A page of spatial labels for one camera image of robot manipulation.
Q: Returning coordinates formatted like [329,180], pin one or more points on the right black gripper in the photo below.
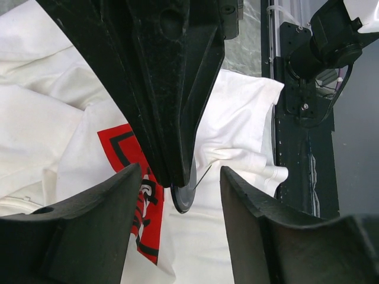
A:
[179,46]

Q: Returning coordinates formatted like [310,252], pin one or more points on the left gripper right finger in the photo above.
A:
[270,242]

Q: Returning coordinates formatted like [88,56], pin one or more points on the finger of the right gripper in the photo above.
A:
[102,33]

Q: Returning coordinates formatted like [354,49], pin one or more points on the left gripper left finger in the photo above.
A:
[83,239]

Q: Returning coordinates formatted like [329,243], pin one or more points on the blue round brooch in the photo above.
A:
[183,197]

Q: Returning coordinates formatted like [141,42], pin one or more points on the white Coca-Cola t-shirt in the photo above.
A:
[57,124]

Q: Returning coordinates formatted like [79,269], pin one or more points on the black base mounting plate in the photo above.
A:
[308,155]

